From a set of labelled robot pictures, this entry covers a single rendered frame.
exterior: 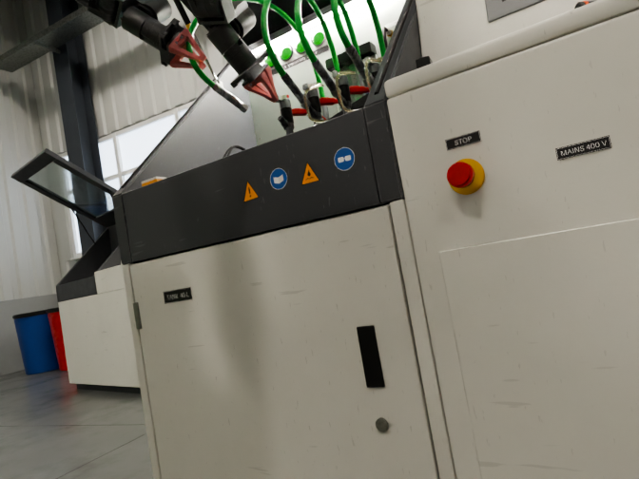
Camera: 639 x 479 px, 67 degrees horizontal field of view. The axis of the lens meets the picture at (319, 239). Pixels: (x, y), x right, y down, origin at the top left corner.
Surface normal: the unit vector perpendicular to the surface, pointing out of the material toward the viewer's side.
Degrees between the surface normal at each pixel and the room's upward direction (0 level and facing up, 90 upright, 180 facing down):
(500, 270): 90
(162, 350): 90
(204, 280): 90
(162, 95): 90
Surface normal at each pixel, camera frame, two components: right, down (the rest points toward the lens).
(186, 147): 0.84, -0.18
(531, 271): -0.52, 0.04
